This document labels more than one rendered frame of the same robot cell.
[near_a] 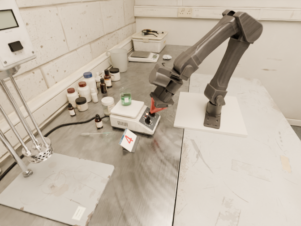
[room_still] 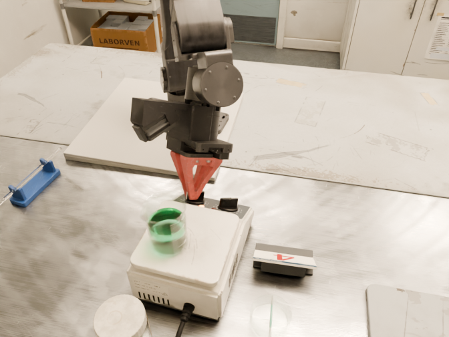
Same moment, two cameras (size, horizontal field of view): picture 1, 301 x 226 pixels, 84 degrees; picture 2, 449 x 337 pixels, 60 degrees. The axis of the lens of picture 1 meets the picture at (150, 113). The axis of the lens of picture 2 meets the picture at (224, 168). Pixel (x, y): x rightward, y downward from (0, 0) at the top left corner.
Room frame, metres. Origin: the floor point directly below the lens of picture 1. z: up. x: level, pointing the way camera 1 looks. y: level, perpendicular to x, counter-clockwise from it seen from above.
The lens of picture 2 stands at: (0.58, 0.44, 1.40)
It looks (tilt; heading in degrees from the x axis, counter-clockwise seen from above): 40 degrees down; 269
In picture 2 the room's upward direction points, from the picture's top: straight up
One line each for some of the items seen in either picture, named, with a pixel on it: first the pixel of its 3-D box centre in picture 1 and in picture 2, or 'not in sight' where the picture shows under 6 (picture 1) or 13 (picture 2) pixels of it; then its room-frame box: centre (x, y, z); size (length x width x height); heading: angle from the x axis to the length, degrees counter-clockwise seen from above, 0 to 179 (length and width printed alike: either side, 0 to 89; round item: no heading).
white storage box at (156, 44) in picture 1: (150, 41); not in sight; (1.91, 0.00, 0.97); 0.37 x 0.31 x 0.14; 164
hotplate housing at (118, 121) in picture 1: (134, 116); (195, 245); (0.62, 0.08, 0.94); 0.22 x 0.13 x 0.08; 73
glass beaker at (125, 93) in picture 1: (125, 96); (165, 225); (0.65, 0.11, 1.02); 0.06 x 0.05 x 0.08; 41
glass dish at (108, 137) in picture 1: (109, 136); (270, 316); (0.52, 0.18, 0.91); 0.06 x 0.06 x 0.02
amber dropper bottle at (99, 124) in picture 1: (98, 120); not in sight; (0.59, 0.23, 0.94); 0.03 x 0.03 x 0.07
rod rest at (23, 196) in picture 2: not in sight; (33, 180); (0.92, -0.10, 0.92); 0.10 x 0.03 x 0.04; 69
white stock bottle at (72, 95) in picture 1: (73, 97); not in sight; (0.77, 0.41, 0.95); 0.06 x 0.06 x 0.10
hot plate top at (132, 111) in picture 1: (127, 107); (187, 239); (0.63, 0.10, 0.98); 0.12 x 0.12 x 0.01; 73
